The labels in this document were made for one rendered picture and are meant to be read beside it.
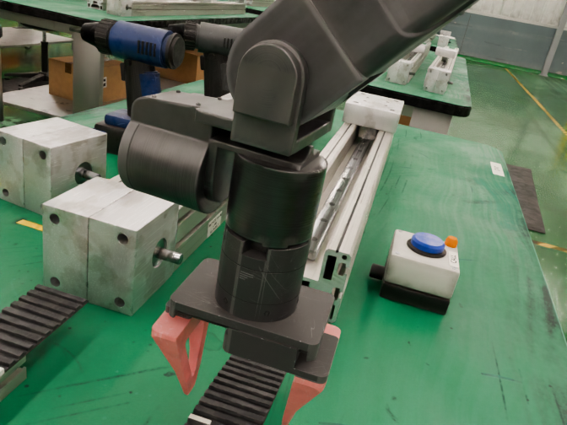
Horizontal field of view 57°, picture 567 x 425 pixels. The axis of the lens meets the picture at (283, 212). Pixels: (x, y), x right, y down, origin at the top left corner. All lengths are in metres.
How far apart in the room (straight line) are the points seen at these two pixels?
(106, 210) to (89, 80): 2.45
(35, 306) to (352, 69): 0.35
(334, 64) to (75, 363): 0.34
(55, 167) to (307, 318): 0.44
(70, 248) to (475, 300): 0.48
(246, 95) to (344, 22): 0.06
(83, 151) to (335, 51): 0.51
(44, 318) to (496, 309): 0.51
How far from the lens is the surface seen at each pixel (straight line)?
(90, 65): 2.94
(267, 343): 0.34
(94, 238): 0.52
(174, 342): 0.37
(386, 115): 1.07
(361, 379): 0.52
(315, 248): 0.59
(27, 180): 0.73
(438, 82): 2.35
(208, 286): 0.37
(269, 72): 0.26
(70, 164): 0.72
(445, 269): 0.62
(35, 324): 0.49
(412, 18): 0.27
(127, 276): 0.52
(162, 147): 0.33
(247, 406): 0.41
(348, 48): 0.27
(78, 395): 0.47
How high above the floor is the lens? 1.10
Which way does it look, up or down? 24 degrees down
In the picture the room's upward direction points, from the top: 11 degrees clockwise
